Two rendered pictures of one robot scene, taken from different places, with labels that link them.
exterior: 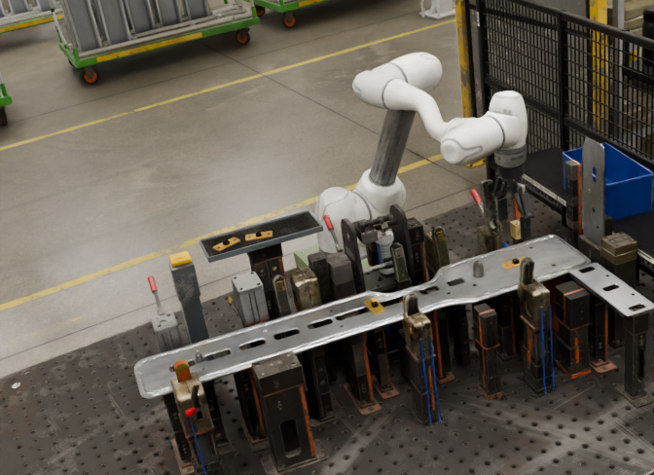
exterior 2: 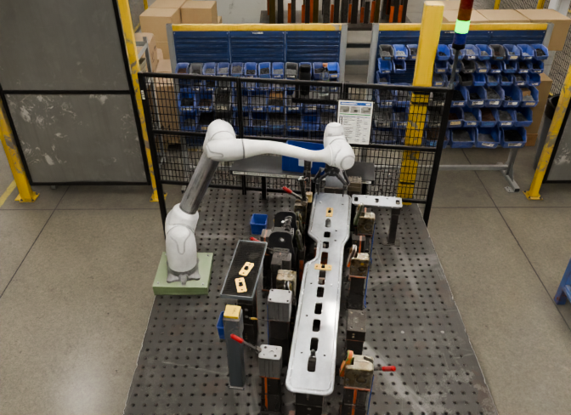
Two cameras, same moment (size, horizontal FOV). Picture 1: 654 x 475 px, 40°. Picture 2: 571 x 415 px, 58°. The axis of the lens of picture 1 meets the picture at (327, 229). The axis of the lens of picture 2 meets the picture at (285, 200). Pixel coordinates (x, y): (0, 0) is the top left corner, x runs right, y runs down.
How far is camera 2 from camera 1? 2.43 m
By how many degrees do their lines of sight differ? 57
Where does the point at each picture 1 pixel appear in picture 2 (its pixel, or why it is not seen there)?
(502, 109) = (341, 133)
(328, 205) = (186, 240)
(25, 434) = not seen: outside the picture
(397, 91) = (253, 145)
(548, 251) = (329, 200)
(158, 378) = (316, 380)
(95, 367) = not seen: outside the picture
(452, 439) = (379, 305)
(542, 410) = (381, 270)
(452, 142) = (349, 157)
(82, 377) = not seen: outside the picture
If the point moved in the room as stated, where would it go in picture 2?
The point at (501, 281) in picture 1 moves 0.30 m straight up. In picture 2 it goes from (342, 222) to (345, 176)
